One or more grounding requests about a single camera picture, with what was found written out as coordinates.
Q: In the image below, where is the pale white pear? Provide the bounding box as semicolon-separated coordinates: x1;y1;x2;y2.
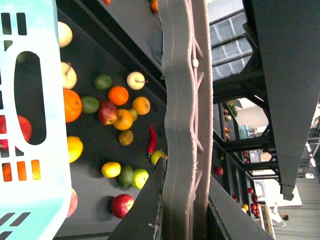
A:
60;61;78;90
57;21;73;48

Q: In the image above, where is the red apple front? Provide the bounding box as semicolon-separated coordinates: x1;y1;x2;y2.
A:
110;194;135;219

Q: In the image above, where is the green lime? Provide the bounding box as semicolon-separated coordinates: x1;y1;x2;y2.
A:
80;96;100;114
93;74;112;90

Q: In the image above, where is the yellow orange apple back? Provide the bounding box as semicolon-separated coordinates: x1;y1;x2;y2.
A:
132;96;151;115

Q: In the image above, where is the brown kiwi lower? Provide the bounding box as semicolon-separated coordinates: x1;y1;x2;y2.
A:
118;129;134;146

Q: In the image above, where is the yellow orange apple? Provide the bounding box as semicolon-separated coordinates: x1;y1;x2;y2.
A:
113;109;133;131
132;96;151;115

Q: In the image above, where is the yellow pear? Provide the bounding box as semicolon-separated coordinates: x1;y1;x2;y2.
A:
150;150;168;165

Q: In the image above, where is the yellow lemon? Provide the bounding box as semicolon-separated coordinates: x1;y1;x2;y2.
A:
101;161;121;178

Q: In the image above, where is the grey basket handle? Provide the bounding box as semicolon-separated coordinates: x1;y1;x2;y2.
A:
157;0;214;240

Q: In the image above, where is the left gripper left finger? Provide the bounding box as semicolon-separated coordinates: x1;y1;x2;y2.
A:
108;158;167;240

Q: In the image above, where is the pale pear with stem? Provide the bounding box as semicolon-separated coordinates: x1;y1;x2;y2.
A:
126;71;149;90

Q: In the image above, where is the large round orange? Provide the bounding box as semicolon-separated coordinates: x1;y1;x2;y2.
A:
63;88;83;123

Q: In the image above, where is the red chili pepper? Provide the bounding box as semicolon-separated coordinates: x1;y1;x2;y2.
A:
147;125;157;157

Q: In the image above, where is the green apple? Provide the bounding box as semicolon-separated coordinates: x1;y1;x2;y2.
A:
131;168;149;190

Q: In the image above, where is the yellow orange apple front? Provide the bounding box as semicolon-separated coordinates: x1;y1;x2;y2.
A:
113;109;133;131

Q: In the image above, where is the green lime lower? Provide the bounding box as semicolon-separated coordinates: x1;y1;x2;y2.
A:
80;96;100;114

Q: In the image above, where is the pink peach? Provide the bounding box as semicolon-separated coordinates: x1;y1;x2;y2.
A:
66;188;78;218

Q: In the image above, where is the light teal shopping basket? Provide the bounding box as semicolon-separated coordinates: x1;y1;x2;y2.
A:
0;0;72;240

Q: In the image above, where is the red yellow apple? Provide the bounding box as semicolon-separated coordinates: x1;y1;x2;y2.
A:
97;101;120;126

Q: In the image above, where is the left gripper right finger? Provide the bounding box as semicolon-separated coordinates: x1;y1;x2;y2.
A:
209;176;272;240

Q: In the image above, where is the bumpy orange mandarin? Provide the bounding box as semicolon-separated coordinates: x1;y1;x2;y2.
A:
1;159;41;182

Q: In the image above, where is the brown kiwi upper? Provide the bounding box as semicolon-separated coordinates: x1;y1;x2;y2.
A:
128;108;138;122

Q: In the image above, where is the pale white pear middle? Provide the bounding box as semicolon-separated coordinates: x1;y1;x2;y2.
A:
60;61;78;90

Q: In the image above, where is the brown kiwi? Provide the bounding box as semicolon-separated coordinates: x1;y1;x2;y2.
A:
118;129;134;146
128;108;138;122

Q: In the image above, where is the red pomegranate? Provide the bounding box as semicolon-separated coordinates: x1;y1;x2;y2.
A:
0;115;32;150

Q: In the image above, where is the large orange front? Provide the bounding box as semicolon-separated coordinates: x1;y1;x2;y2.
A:
67;136;84;164

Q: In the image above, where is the small orange tangerine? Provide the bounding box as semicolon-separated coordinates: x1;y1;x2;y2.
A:
108;86;129;106

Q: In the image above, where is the green lime upper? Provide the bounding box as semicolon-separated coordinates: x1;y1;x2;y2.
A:
93;74;112;90

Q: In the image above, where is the pale white pear left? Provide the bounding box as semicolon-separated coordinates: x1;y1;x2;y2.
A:
57;21;73;48

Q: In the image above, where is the green avocado front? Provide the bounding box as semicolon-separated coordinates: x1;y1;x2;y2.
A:
118;165;133;188

